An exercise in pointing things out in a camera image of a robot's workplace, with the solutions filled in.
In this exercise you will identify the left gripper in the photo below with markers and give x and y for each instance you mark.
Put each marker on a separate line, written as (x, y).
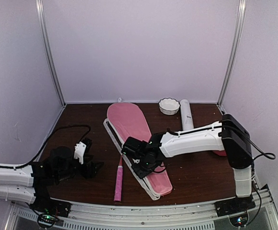
(89, 171)

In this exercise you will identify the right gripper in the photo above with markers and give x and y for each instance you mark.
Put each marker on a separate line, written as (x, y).
(142, 174)

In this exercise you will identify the pink badminton racket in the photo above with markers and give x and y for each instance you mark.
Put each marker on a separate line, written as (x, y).
(118, 182)

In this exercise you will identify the pink racket bag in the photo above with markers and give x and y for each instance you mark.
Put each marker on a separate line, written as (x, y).
(129, 130)

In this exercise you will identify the white shuttlecock tube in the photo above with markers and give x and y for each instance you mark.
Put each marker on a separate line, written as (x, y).
(186, 115)

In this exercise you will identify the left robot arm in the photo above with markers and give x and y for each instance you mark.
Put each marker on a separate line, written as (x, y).
(28, 183)

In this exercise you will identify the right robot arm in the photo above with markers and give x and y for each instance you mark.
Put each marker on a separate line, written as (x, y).
(226, 135)

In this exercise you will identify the white scalloped bowl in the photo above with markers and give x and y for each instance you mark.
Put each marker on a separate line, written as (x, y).
(169, 106)

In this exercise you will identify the red floral plate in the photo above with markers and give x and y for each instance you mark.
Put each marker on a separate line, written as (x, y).
(220, 153)

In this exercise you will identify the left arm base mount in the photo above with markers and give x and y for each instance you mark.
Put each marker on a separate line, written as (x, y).
(49, 211)

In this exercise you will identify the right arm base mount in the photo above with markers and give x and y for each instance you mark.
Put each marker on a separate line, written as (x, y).
(236, 209)

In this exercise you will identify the metal base rail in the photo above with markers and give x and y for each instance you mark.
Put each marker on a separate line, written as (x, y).
(196, 216)

